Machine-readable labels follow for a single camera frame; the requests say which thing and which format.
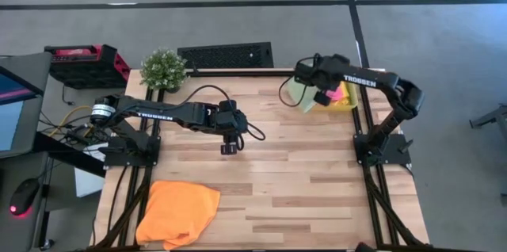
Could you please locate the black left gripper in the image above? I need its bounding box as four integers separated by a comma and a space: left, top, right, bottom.
215, 109, 250, 156

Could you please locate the green microfiber towel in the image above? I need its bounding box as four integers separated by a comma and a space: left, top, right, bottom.
287, 77, 318, 114

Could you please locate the pink microfiber towel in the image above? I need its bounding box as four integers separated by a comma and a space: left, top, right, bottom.
324, 83, 346, 101

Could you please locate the orange microfiber towel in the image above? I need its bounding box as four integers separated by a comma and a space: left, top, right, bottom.
135, 180, 222, 251

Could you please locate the yellow translucent plastic bin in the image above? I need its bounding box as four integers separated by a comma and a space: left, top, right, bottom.
287, 76, 360, 113

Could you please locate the black floor vent grate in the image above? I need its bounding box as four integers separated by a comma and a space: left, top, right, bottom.
177, 41, 274, 70

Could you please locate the green plant in black pot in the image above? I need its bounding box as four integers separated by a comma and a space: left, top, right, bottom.
139, 48, 189, 94

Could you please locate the white paper sheet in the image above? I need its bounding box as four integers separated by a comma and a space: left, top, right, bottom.
74, 143, 106, 198

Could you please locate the red and black tool case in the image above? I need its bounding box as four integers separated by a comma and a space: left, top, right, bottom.
44, 44, 132, 90

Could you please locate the grey metal stand leg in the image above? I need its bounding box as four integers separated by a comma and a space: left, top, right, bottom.
469, 103, 507, 131

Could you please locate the black computer mouse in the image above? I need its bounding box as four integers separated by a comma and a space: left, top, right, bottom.
8, 177, 41, 218

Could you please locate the grey desk monitor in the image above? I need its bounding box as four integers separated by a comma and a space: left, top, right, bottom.
0, 52, 52, 160

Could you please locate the grey desk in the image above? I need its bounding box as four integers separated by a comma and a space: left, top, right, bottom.
0, 151, 52, 252

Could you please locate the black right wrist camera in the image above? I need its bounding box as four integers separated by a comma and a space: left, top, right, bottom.
314, 90, 333, 107

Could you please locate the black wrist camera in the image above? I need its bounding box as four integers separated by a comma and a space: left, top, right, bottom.
219, 99, 238, 113
314, 90, 333, 107

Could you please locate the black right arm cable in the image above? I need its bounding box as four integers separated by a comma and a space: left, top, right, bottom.
277, 55, 322, 109

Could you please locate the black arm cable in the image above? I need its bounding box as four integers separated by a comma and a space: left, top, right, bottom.
277, 55, 322, 109
173, 84, 266, 152

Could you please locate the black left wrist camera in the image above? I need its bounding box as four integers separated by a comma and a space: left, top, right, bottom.
219, 99, 238, 113

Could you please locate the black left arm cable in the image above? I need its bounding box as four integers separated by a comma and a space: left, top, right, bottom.
173, 84, 266, 152

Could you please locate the black aluminium table frame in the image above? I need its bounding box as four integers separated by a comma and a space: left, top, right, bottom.
89, 68, 427, 252

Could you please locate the yellow cable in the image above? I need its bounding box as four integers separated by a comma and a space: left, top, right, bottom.
47, 105, 94, 138

